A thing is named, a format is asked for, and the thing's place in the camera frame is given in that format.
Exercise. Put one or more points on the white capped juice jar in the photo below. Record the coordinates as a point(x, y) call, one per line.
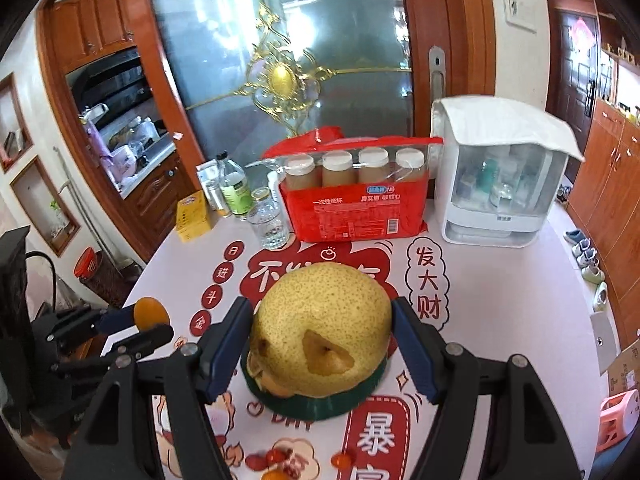
point(374, 166)
point(300, 172)
point(337, 170)
point(411, 165)

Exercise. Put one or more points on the red cherry tomato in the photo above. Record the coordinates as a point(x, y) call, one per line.
point(275, 457)
point(343, 460)

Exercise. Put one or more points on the small red jujube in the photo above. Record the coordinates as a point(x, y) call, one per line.
point(255, 461)

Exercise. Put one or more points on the light green shoe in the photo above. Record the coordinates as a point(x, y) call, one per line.
point(593, 275)
point(600, 296)

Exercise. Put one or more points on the frosted glass door gold ornament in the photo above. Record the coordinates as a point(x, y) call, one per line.
point(350, 60)

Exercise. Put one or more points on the yellow cardboard box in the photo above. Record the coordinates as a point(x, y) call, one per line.
point(192, 220)

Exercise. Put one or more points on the white carton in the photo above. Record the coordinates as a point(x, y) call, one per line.
point(206, 172)

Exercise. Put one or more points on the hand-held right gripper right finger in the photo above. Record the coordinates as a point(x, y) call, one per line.
point(417, 355)

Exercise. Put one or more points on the small glass jar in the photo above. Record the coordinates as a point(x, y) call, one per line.
point(261, 197)

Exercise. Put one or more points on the white shoe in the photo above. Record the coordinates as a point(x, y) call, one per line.
point(586, 255)

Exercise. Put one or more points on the brown cardboard box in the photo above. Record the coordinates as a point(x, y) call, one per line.
point(625, 365)

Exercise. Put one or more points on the pink plastic stool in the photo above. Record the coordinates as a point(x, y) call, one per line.
point(620, 420)

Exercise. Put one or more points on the clear drinking glass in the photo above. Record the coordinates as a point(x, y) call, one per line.
point(270, 230)

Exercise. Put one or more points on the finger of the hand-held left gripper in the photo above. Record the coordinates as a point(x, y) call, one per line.
point(117, 321)
point(150, 338)

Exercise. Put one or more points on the dark wooden entry door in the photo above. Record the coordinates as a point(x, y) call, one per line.
point(575, 85)

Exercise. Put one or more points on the white cup sterilizer cabinet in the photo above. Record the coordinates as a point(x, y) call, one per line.
point(452, 185)

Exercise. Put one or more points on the wooden floor cabinet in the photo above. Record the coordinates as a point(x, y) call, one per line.
point(607, 185)

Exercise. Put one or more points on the large yellow pear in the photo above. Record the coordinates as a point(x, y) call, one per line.
point(320, 320)

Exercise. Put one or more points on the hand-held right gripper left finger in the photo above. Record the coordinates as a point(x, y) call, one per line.
point(225, 355)

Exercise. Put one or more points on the wooden kitchen base cabinet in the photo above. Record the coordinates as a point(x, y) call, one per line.
point(155, 200)

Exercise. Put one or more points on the small orange tangerine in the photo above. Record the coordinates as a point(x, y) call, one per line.
point(274, 475)
point(150, 312)

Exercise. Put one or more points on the wooden wall niche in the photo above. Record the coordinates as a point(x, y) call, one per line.
point(15, 120)
point(45, 205)

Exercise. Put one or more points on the white wall switch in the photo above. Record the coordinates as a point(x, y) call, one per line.
point(520, 10)

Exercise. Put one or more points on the blue shoe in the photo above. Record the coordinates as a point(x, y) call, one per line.
point(574, 236)

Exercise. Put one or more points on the red paper cup package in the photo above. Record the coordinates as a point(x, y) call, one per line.
point(350, 215)

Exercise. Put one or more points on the dark green scalloped plate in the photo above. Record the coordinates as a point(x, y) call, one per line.
point(310, 406)

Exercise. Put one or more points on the clear bottle green label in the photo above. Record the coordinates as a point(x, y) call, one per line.
point(235, 192)

